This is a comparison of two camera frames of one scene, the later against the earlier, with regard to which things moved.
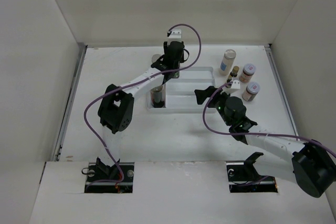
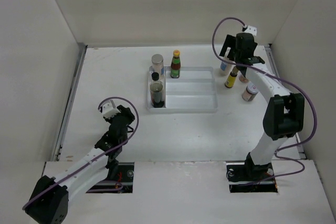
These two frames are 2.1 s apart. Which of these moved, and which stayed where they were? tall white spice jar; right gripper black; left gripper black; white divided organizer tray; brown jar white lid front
Moved: left gripper black; right gripper black
Stayed: brown jar white lid front; tall white spice jar; white divided organizer tray
